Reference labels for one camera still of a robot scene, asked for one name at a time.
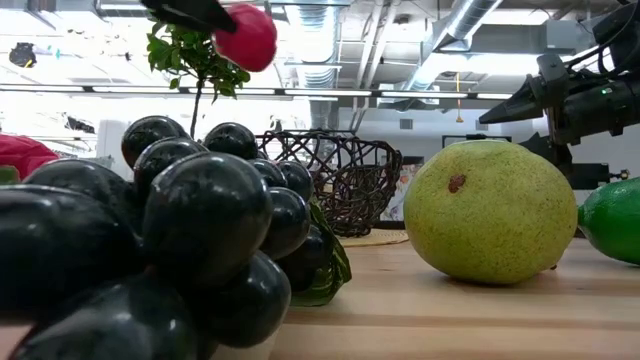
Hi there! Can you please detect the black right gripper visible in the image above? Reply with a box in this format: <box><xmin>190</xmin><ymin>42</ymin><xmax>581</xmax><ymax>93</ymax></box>
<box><xmin>478</xmin><ymin>52</ymin><xmax>640</xmax><ymax>175</ymax></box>

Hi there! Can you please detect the red apple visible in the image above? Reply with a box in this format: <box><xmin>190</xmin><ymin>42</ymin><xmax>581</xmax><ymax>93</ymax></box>
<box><xmin>212</xmin><ymin>2</ymin><xmax>279</xmax><ymax>73</ymax></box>

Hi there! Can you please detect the green pear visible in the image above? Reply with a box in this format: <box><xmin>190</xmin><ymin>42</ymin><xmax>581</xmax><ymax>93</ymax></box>
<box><xmin>403</xmin><ymin>138</ymin><xmax>579</xmax><ymax>286</ymax></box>

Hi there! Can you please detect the green lime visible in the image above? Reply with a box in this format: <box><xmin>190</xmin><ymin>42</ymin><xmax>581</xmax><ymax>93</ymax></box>
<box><xmin>577</xmin><ymin>177</ymin><xmax>640</xmax><ymax>266</ymax></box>

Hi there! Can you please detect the black grape bunch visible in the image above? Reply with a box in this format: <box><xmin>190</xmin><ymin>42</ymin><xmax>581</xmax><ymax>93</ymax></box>
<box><xmin>0</xmin><ymin>114</ymin><xmax>354</xmax><ymax>360</ymax></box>

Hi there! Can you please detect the red bell pepper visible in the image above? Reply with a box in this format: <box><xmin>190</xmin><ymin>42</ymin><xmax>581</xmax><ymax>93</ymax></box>
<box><xmin>0</xmin><ymin>133</ymin><xmax>60</xmax><ymax>185</ymax></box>

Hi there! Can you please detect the dark brown wicker basket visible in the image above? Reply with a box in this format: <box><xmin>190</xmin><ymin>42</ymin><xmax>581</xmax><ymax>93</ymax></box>
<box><xmin>254</xmin><ymin>129</ymin><xmax>404</xmax><ymax>239</ymax></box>

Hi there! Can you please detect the green plant in white pot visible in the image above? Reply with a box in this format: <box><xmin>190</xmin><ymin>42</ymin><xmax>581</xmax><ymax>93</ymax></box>
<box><xmin>146</xmin><ymin>19</ymin><xmax>251</xmax><ymax>141</ymax></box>

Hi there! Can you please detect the black monitor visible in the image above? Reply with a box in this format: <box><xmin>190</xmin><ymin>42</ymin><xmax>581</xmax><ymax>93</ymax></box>
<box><xmin>573</xmin><ymin>162</ymin><xmax>614</xmax><ymax>191</ymax></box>

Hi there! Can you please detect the white box cabinet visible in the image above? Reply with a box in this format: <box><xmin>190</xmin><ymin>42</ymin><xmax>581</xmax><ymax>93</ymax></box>
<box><xmin>96</xmin><ymin>118</ymin><xmax>132</xmax><ymax>169</ymax></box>

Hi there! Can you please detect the floral printed curtain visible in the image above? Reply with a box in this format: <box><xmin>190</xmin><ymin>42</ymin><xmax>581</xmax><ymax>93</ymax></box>
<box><xmin>380</xmin><ymin>162</ymin><xmax>426</xmax><ymax>222</ymax></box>

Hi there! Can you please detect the black ceiling-hung device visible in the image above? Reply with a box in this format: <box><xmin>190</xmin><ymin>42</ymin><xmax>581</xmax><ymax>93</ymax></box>
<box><xmin>8</xmin><ymin>42</ymin><xmax>38</xmax><ymax>69</ymax></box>

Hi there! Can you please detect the round woven straw placemat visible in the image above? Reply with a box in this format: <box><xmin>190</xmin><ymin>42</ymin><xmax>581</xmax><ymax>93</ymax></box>
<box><xmin>338</xmin><ymin>228</ymin><xmax>410</xmax><ymax>249</ymax></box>

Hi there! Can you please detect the black metal door frame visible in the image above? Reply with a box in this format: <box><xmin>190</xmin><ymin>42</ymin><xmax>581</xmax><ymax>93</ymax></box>
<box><xmin>442</xmin><ymin>133</ymin><xmax>501</xmax><ymax>149</ymax></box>

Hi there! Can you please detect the yellow hanging cord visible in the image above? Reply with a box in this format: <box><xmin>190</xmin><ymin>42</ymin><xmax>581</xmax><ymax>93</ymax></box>
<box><xmin>453</xmin><ymin>72</ymin><xmax>464</xmax><ymax>124</ymax></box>

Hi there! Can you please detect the silver spiral air duct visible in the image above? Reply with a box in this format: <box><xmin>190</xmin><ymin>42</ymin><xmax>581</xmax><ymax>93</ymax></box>
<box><xmin>399</xmin><ymin>0</ymin><xmax>505</xmax><ymax>109</ymax></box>

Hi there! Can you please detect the silver corrugated duct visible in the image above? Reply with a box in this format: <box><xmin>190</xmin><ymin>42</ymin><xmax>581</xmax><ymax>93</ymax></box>
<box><xmin>287</xmin><ymin>0</ymin><xmax>342</xmax><ymax>132</ymax></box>

